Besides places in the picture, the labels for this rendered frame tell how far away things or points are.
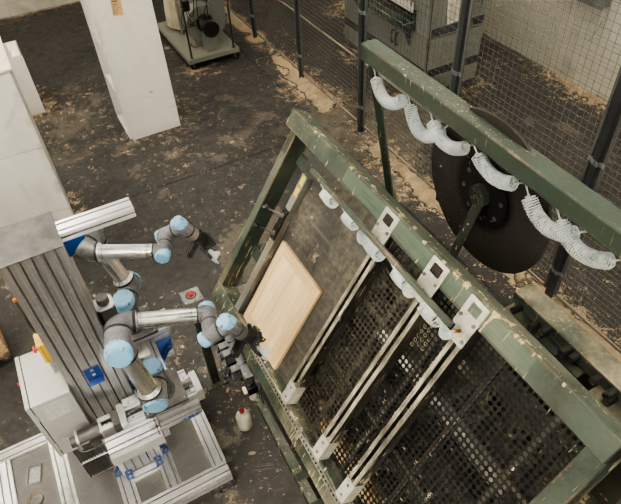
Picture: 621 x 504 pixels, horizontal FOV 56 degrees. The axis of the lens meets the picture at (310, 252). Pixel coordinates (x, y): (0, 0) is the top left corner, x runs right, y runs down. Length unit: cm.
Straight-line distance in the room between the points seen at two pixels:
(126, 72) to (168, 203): 149
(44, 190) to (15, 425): 184
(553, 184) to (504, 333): 60
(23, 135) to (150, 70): 205
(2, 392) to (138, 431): 191
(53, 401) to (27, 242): 86
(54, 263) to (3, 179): 263
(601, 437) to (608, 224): 72
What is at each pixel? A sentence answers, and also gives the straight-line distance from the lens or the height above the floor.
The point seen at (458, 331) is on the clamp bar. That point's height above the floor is 183.
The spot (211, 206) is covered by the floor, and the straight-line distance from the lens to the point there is 571.
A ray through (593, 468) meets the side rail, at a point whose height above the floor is 179.
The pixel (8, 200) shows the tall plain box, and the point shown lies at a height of 73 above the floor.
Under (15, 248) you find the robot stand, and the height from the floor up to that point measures 203.
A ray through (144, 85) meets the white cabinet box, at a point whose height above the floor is 59.
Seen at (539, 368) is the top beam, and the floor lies 192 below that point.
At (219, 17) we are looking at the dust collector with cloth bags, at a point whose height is 48.
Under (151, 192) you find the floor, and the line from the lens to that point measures 605.
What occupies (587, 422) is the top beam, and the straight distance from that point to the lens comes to 207.
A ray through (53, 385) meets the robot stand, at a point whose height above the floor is 123.
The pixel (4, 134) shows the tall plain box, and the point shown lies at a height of 128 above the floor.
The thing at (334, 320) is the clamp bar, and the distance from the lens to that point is 280.
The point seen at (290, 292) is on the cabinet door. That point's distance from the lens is 316.
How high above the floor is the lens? 360
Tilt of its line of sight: 45 degrees down
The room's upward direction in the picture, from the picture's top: 4 degrees counter-clockwise
